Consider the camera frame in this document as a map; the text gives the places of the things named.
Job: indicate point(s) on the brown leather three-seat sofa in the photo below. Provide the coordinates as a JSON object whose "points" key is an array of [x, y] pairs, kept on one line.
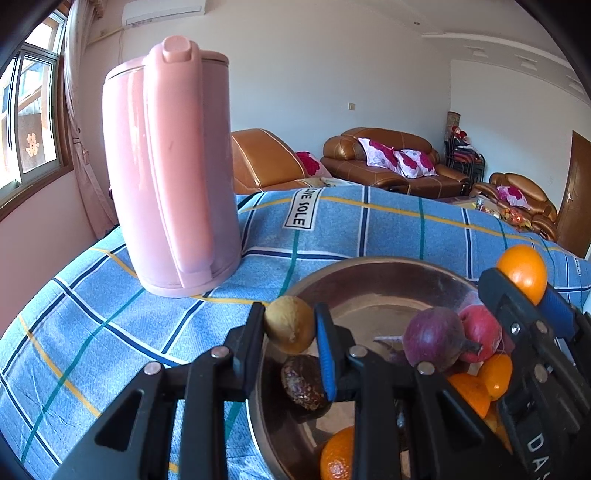
{"points": [[341, 152]]}

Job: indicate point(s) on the pile of snacks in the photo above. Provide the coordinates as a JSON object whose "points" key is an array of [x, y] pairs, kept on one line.
{"points": [[513, 216]]}

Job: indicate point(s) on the dark brown passion fruit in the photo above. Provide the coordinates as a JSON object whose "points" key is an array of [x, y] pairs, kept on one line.
{"points": [[302, 381]]}

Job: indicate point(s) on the window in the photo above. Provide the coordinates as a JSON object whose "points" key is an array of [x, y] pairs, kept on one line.
{"points": [[32, 138]]}

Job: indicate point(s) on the pink curtain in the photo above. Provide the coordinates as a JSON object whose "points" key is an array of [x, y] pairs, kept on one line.
{"points": [[85, 138]]}

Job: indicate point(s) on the plain brown leather armchair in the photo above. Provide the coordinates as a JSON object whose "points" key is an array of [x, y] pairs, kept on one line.
{"points": [[263, 161]]}

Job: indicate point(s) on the blue plaid blanket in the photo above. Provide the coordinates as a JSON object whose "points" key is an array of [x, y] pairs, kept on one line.
{"points": [[369, 230]]}

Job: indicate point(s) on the brown wooden door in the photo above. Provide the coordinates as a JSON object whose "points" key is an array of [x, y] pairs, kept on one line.
{"points": [[575, 198]]}

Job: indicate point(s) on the tufted brown leather armchair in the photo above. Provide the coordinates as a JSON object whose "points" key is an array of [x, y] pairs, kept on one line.
{"points": [[535, 189]]}

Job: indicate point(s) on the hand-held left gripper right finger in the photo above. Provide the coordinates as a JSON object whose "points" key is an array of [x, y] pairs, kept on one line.
{"points": [[326, 364]]}

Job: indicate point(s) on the red pomegranate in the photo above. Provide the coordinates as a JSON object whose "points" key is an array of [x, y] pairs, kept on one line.
{"points": [[482, 327]]}

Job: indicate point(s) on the wooden coffee table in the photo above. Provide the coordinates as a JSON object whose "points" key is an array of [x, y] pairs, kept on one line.
{"points": [[461, 199]]}

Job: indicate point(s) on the steel bowl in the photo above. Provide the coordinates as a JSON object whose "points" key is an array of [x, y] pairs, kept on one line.
{"points": [[369, 286]]}

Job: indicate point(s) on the stacked dark chairs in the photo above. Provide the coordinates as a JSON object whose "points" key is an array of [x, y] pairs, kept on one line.
{"points": [[464, 157]]}

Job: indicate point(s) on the small tan round fruit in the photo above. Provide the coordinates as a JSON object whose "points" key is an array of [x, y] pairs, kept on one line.
{"points": [[288, 323]]}

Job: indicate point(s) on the purple passion fruit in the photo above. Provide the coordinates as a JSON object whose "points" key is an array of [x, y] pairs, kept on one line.
{"points": [[431, 339]]}

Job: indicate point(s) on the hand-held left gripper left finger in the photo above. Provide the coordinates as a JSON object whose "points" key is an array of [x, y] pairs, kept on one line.
{"points": [[249, 344]]}

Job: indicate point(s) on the white wall air conditioner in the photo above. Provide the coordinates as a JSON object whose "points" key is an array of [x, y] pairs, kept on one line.
{"points": [[164, 11]]}

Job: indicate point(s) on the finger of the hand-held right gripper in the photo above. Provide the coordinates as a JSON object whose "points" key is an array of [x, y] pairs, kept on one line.
{"points": [[556, 311], [494, 290]]}

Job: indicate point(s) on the tall decorated floor vase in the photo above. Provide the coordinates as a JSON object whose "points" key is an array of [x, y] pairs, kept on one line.
{"points": [[453, 123]]}

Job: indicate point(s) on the pink electric kettle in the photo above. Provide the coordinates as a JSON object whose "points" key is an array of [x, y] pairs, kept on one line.
{"points": [[166, 184]]}

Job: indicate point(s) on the floral pillow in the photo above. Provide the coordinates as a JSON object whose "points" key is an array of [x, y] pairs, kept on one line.
{"points": [[376, 151], [311, 164], [407, 164], [512, 196], [427, 161]]}

